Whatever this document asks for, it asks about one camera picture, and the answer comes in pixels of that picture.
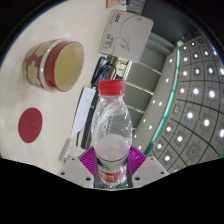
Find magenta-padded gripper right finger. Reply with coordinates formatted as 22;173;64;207
126;145;170;190

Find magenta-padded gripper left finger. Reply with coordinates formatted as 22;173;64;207
57;148;98;189

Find clear red-capped water bottle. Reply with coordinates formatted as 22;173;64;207
90;79;134;190

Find white paper sheet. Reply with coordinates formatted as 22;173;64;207
70;86;97;138

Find flat round red coaster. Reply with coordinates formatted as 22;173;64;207
17;107;44;144

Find ceiling spot lights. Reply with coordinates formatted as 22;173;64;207
146;36;224;168

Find black conference phone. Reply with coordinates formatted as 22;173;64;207
90;56;118;88

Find red and cream mug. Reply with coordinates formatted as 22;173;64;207
22;38;86;93

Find white copy paper box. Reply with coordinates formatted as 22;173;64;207
98;8;155;64

